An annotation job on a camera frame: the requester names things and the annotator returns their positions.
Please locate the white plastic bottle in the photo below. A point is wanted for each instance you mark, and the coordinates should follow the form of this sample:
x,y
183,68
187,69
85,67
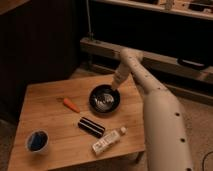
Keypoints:
x,y
108,140

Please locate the black striped rectangular case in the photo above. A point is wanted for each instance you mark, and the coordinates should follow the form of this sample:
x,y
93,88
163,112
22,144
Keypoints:
x,y
91,127

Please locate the white cup with blue inside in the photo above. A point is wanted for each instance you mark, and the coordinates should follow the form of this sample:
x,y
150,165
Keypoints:
x,y
37,142

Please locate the metal pole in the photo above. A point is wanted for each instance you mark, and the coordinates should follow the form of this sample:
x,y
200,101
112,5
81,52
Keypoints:
x,y
90,32

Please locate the black handle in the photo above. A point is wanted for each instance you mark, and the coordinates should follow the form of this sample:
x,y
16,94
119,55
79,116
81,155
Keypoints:
x,y
193,65

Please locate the orange carrot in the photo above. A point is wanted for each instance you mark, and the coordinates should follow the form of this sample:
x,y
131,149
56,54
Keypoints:
x,y
71,105

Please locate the wooden table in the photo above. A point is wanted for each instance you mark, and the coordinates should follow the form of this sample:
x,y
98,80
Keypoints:
x,y
43,109

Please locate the black ceramic bowl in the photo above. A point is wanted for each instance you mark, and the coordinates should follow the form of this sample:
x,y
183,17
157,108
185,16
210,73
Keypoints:
x,y
103,99

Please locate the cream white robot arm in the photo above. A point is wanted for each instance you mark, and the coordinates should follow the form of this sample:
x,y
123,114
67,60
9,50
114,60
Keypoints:
x,y
166,142

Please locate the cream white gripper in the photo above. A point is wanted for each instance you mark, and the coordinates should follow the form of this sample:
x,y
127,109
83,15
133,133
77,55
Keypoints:
x,y
121,74

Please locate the low wooden bench shelf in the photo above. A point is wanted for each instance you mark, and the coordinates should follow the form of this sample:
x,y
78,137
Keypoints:
x,y
154,61

